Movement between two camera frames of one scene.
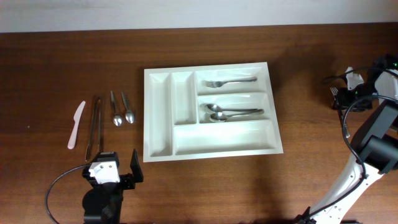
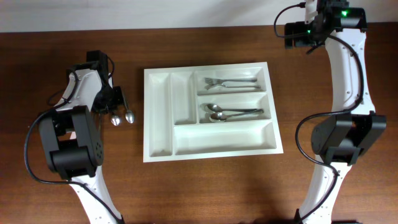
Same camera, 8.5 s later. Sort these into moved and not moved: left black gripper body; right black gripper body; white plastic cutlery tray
Moved: left black gripper body; right black gripper body
Not moved: white plastic cutlery tray
